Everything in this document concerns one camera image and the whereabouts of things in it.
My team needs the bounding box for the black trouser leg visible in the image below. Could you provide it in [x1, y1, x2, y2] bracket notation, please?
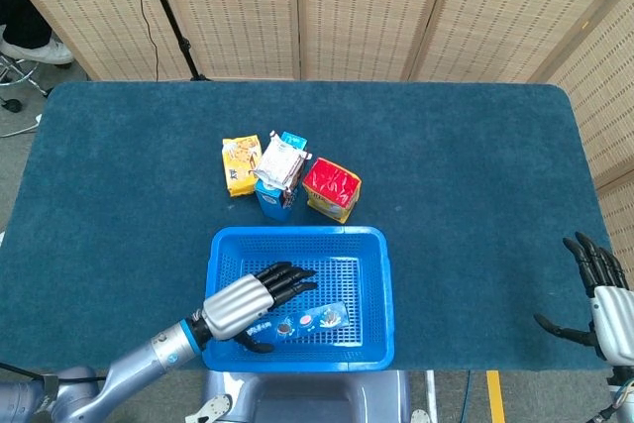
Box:
[0, 0, 53, 51]

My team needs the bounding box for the yellow floor tape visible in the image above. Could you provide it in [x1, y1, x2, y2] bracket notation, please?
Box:
[485, 370, 506, 423]

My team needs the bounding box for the yellow Lipo bag red top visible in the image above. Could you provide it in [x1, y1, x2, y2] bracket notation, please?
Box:
[301, 157, 363, 224]

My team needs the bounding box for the thin black hanging cable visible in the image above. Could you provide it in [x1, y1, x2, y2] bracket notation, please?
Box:
[120, 0, 160, 81]

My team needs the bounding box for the blue floor cable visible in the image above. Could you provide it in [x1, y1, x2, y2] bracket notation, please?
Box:
[458, 370, 473, 423]

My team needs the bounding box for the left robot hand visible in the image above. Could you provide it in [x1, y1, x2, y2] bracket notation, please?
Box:
[199, 262, 319, 354]

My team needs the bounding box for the grey-blue robot torso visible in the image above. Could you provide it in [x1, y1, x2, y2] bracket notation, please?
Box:
[185, 370, 432, 423]

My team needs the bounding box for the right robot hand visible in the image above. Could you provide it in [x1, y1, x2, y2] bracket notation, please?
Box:
[533, 231, 634, 370]

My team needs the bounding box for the white and red cookie packet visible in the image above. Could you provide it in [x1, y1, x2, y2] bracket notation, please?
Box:
[251, 131, 307, 191]

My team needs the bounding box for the blue chocolate chip cookie box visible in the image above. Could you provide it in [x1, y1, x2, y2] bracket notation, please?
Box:
[254, 131, 313, 223]

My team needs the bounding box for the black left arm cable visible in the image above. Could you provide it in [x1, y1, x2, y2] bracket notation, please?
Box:
[0, 362, 108, 387]

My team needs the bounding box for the black tripod stand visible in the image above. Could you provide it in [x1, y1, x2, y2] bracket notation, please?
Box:
[136, 0, 212, 82]

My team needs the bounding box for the long dark blue Oreo box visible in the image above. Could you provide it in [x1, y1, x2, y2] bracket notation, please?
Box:
[245, 299, 351, 346]

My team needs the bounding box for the chrome stool base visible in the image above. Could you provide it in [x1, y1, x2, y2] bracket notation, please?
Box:
[0, 55, 53, 115]

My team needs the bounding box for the white shoe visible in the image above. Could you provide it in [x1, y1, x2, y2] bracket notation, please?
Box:
[0, 36, 74, 66]

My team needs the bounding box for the dark blue table carpet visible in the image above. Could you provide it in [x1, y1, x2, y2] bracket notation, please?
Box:
[0, 80, 615, 372]

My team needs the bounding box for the blue plastic mesh basket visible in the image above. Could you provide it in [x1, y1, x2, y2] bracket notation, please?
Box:
[202, 226, 396, 373]

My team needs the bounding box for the yellow cracker packet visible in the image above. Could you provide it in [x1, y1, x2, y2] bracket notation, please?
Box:
[221, 134, 264, 198]

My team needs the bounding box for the bamboo folding screen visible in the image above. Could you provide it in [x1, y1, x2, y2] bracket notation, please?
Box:
[0, 0, 634, 290]

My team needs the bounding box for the white floor cable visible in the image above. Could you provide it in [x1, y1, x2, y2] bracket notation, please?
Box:
[0, 113, 44, 140]

